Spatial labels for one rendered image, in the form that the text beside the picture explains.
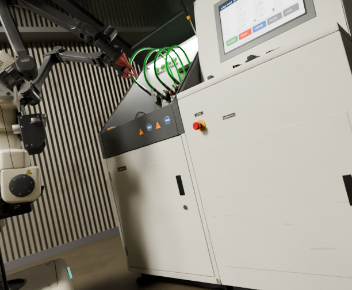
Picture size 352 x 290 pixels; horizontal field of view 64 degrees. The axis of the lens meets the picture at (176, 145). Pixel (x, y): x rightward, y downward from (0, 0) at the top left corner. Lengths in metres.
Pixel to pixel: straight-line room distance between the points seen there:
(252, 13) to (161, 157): 0.83
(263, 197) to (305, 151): 0.24
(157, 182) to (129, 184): 0.24
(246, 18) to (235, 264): 1.15
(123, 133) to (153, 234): 0.59
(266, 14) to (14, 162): 1.34
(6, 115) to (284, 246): 1.35
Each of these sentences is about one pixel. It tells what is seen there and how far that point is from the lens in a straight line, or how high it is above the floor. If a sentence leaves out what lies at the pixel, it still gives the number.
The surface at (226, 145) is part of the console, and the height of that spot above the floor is 0.69.
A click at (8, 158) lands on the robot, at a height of 0.86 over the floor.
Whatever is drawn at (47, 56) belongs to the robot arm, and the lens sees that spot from 2.08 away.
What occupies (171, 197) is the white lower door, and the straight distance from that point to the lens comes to 1.45.
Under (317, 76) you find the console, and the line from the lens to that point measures 1.06.
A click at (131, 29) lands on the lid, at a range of 2.11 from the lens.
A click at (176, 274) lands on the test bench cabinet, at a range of 1.62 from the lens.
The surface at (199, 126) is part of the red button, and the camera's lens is 1.23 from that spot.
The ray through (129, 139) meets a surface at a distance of 1.62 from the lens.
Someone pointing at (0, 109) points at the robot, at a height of 1.10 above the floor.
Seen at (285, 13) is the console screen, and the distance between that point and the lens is 1.43.
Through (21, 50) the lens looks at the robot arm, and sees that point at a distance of 1.46.
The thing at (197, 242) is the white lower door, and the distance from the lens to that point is 1.43.
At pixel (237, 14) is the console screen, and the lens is 1.57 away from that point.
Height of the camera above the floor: 0.67
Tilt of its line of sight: 3 degrees up
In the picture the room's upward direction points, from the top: 13 degrees counter-clockwise
